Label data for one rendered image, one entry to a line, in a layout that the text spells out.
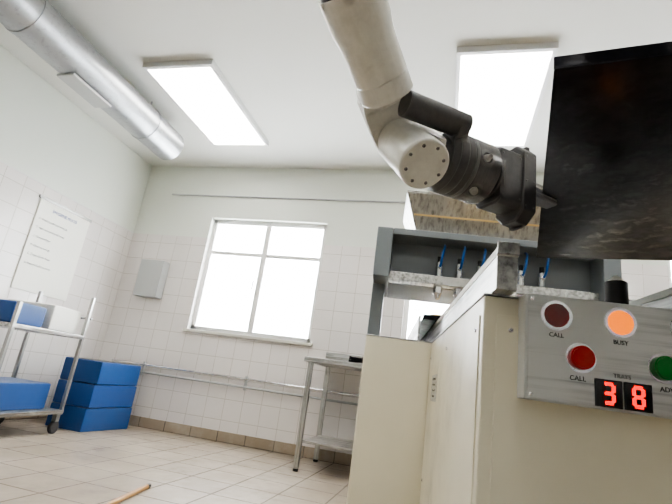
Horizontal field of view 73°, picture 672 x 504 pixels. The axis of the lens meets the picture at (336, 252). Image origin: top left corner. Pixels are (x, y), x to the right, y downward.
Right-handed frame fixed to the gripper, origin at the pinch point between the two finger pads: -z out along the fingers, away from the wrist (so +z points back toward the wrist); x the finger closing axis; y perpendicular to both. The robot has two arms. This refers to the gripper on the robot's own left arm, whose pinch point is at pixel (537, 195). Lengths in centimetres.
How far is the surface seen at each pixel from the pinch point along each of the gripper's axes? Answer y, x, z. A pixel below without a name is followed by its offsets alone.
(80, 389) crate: 428, -70, 87
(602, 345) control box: -6.3, -21.9, -5.0
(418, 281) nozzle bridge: 70, 2, -24
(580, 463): -3.0, -36.8, -4.9
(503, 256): 0.0, -11.1, 6.1
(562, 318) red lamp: -4.1, -19.0, -0.5
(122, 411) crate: 456, -88, 49
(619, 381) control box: -7.4, -26.2, -6.5
